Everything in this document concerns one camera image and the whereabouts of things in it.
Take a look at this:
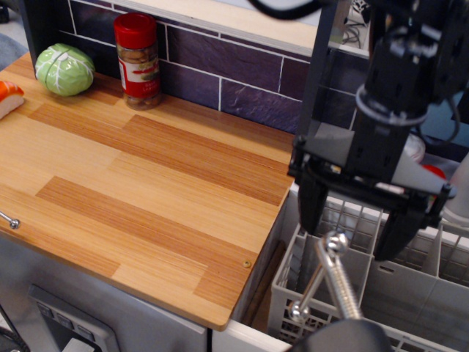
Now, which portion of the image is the green toy cabbage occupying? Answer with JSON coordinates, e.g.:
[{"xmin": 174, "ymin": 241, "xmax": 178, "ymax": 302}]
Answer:
[{"xmin": 34, "ymin": 43, "xmax": 95, "ymax": 97}]

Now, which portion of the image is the salmon sushi toy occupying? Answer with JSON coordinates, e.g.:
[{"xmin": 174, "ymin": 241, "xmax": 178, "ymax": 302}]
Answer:
[{"xmin": 0, "ymin": 81, "xmax": 24, "ymax": 119}]

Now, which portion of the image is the red toy tomato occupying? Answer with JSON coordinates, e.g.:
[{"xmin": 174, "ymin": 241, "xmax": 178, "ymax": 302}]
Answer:
[{"xmin": 421, "ymin": 164, "xmax": 448, "ymax": 210}]

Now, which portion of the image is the small chrome knob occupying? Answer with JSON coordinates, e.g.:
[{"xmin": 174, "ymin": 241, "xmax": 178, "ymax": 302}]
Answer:
[{"xmin": 0, "ymin": 212, "xmax": 21, "ymax": 230}]

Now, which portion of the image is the red lid spice jar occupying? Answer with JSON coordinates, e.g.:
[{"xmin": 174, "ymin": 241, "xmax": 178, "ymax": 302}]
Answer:
[{"xmin": 114, "ymin": 12, "xmax": 162, "ymax": 111}]

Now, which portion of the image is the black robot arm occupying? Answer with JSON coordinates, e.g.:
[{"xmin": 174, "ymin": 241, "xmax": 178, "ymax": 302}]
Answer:
[{"xmin": 289, "ymin": 1, "xmax": 468, "ymax": 261}]

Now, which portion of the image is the grey plastic drying rack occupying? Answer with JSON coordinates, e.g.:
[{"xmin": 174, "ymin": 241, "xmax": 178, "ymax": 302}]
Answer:
[{"xmin": 267, "ymin": 195, "xmax": 468, "ymax": 351}]

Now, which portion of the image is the grey faucet base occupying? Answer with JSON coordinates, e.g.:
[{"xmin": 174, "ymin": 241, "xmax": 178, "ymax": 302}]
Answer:
[{"xmin": 443, "ymin": 155, "xmax": 468, "ymax": 227}]

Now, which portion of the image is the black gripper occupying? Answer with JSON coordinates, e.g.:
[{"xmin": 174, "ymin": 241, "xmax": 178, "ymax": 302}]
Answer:
[{"xmin": 289, "ymin": 87, "xmax": 442, "ymax": 261}]

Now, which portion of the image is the grey oven control panel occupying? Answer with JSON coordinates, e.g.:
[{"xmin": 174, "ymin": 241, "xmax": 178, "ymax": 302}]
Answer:
[{"xmin": 28, "ymin": 285, "xmax": 120, "ymax": 351}]

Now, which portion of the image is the toy ice cream cone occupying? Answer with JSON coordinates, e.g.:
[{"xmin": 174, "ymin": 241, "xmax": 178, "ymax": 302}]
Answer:
[{"xmin": 404, "ymin": 134, "xmax": 426, "ymax": 164}]

